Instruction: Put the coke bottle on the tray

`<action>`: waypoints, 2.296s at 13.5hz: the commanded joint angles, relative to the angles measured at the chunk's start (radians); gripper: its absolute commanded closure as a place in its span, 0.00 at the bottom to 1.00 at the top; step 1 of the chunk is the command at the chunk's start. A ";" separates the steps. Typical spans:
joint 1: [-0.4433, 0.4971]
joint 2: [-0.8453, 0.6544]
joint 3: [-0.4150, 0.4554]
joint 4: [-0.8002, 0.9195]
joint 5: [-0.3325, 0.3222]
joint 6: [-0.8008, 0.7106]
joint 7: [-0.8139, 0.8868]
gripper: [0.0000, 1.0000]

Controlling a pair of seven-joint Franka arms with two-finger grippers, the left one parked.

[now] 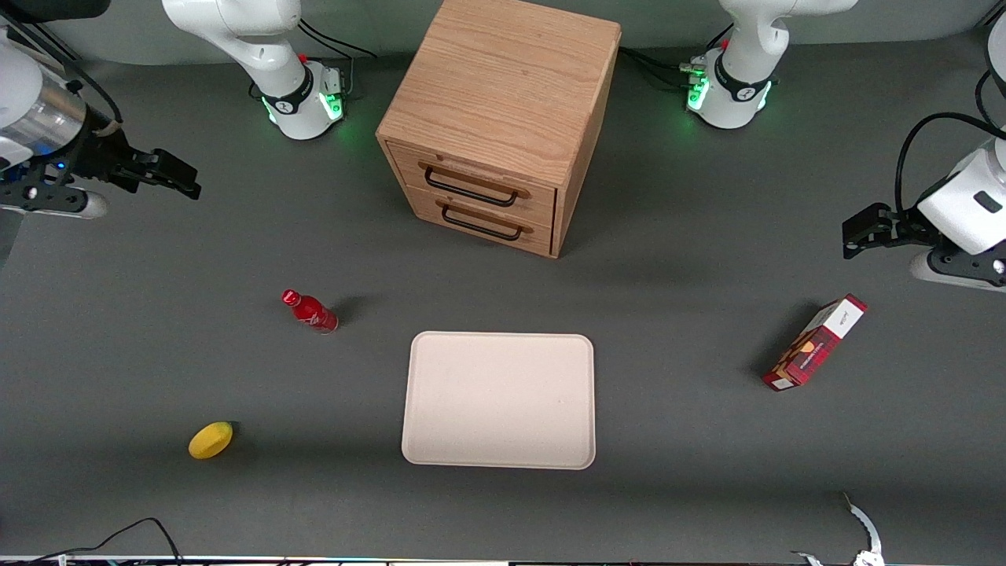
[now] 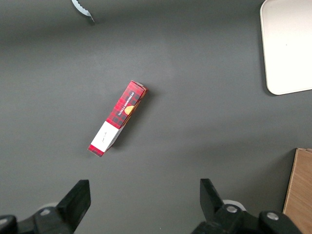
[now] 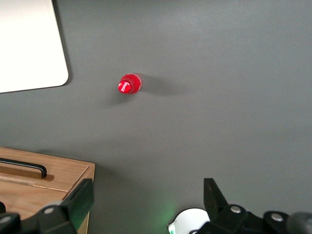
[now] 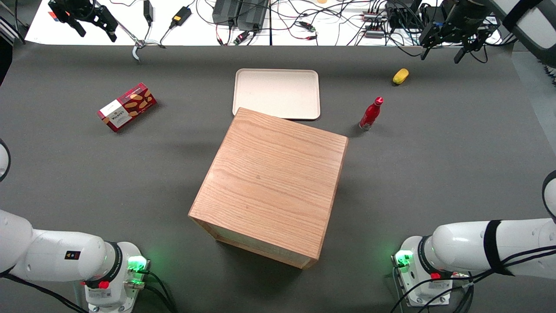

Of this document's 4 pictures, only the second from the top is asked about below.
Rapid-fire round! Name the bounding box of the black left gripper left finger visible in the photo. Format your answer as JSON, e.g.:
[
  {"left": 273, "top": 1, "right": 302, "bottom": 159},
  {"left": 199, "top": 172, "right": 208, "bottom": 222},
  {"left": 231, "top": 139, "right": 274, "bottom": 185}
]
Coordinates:
[{"left": 0, "top": 179, "right": 92, "bottom": 234}]

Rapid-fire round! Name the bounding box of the cream rectangular plastic tray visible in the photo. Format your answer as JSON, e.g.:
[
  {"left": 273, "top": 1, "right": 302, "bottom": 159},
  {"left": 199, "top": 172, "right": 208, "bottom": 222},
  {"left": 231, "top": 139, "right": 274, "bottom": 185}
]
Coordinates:
[{"left": 259, "top": 0, "right": 312, "bottom": 96}]

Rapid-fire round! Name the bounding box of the wooden two-drawer cabinet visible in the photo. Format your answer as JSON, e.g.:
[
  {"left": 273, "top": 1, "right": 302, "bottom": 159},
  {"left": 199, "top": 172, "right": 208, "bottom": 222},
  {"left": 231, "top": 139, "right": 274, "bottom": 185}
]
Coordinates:
[{"left": 282, "top": 148, "right": 312, "bottom": 234}]

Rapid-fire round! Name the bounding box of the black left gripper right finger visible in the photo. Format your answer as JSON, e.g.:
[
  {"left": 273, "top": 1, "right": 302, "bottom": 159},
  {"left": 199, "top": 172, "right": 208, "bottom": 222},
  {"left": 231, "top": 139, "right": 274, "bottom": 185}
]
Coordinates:
[{"left": 191, "top": 178, "right": 303, "bottom": 234}]

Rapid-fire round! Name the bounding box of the red tartan shortbread box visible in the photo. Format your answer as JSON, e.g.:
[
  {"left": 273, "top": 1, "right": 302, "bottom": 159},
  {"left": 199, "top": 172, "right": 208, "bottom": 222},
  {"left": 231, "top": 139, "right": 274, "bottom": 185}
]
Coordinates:
[{"left": 87, "top": 79, "right": 150, "bottom": 158}]

